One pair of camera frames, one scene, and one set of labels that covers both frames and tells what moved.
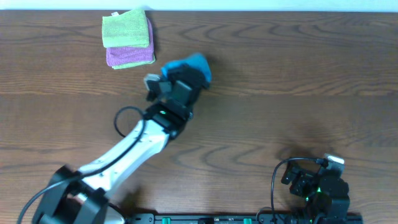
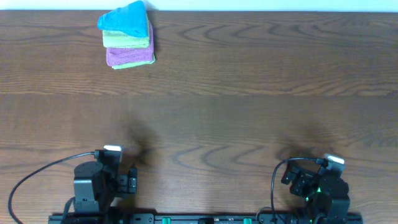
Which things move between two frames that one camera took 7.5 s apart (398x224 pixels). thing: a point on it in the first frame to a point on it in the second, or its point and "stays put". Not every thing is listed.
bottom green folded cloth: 120,66 stays put
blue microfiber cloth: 197,60 to 131,18
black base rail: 238,218 stays put
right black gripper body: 301,185 stays put
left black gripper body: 175,71 to 127,182
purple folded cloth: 116,56 stays put
